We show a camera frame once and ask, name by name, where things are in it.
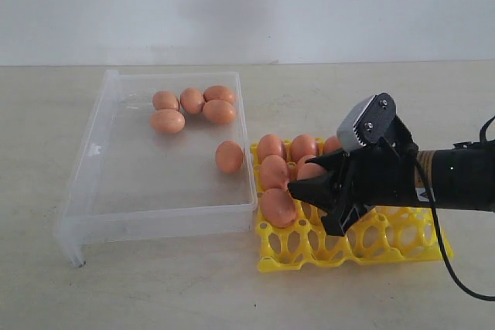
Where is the black camera cable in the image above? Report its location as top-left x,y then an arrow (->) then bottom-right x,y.
413,115 -> 495,302

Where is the brown egg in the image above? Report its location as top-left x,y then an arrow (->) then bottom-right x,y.
203,100 -> 237,125
215,141 -> 244,174
152,90 -> 180,111
259,188 -> 297,228
296,154 -> 315,172
203,85 -> 237,104
150,109 -> 185,134
257,134 -> 287,163
259,155 -> 290,190
289,134 -> 319,162
323,135 -> 342,155
297,162 -> 326,180
180,87 -> 205,114

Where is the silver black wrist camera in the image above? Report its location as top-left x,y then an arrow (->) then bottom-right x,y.
336,92 -> 418,156

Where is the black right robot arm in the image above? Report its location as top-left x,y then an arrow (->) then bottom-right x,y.
288,139 -> 494,236

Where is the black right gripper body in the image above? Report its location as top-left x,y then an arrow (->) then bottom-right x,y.
340,142 -> 418,222

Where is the yellow plastic egg tray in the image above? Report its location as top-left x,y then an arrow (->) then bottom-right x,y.
249,137 -> 456,274

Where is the clear plastic container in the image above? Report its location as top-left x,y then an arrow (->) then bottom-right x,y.
54,70 -> 257,267

